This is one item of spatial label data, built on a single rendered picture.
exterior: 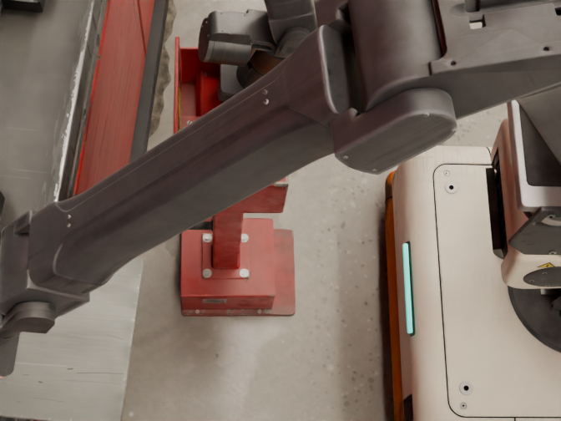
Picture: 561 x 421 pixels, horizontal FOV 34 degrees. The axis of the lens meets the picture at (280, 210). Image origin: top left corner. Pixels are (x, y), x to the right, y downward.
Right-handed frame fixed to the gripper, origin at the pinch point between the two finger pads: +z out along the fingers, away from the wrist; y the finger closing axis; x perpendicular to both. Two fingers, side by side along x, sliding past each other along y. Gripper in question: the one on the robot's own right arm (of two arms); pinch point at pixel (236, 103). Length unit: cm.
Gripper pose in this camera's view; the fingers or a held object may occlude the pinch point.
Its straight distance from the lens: 138.4
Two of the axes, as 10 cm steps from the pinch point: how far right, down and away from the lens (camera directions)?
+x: 0.2, 9.4, -3.4
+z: -3.3, 3.2, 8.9
